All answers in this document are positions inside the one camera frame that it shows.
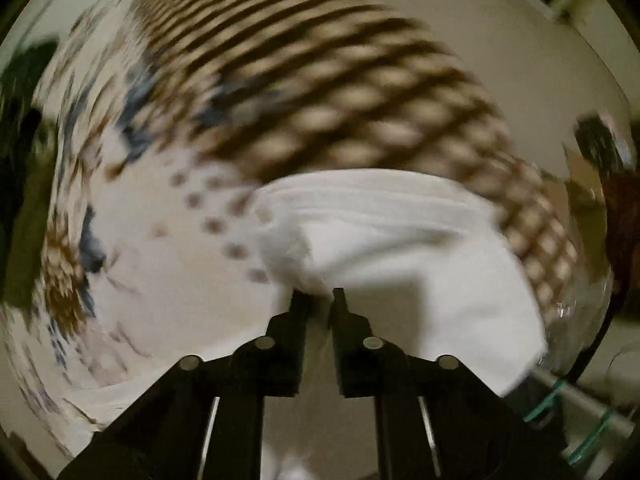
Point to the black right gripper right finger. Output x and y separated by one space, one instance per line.
368 366

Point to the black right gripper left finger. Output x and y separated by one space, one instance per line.
270 365

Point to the white pants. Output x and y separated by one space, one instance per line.
423 260

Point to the floral checkered bed blanket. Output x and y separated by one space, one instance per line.
169 115

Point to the dark clothes pile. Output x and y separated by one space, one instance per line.
597 144

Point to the dark green garment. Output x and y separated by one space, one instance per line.
27 160

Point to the teal white wire rack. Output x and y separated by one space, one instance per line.
593 432

